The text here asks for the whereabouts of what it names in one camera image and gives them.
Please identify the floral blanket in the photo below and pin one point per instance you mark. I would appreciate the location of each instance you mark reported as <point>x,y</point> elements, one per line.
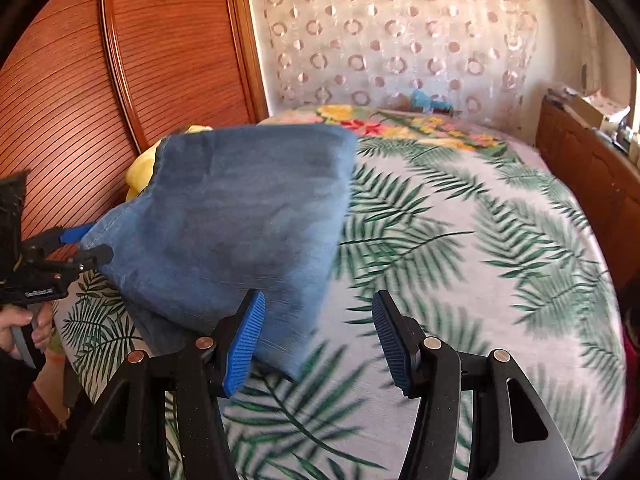
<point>350,115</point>

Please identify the wooden cabinet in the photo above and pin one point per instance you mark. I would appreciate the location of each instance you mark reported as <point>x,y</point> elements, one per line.
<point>590,180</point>

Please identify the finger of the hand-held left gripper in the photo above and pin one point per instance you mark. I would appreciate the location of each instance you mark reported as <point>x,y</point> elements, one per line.
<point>85,259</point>
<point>75,233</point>

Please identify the blue denim pants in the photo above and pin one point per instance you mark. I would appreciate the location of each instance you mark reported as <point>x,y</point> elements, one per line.
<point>225,210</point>

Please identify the yellow plush toy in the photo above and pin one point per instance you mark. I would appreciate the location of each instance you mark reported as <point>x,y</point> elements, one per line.
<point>137,175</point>

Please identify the person's left hand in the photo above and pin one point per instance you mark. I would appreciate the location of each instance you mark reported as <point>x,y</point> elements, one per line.
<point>20,322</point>

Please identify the sheer circle pattern curtain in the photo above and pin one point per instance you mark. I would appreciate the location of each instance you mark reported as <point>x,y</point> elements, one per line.
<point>400,25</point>

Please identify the clutter of boxes and bottles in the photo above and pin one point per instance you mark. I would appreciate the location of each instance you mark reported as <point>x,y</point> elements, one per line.
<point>595,107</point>

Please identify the blue crumpled bag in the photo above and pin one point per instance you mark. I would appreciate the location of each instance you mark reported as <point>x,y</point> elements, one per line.
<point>427,101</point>

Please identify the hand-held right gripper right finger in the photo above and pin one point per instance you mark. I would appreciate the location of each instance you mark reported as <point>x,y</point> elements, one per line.
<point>392,345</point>

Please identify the palm leaf print sheet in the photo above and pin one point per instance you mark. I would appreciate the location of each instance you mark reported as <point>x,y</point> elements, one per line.
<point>450,260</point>

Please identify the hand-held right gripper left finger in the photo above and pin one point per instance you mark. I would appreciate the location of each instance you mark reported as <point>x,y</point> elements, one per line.
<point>245,345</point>

